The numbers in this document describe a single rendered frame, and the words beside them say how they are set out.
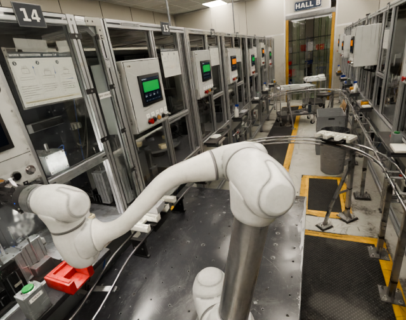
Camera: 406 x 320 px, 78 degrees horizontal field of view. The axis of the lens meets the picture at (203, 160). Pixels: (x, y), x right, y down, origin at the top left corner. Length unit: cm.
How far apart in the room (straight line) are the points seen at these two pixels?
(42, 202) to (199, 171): 44
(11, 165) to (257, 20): 867
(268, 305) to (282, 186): 84
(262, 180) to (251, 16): 886
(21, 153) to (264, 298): 124
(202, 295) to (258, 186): 61
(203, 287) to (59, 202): 62
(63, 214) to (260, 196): 52
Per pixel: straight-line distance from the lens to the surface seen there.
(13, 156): 123
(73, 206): 77
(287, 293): 140
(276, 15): 921
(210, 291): 107
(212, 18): 972
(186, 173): 76
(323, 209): 318
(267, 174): 60
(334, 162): 391
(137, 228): 160
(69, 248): 88
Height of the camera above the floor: 175
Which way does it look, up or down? 22 degrees down
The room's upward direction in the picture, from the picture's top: 8 degrees counter-clockwise
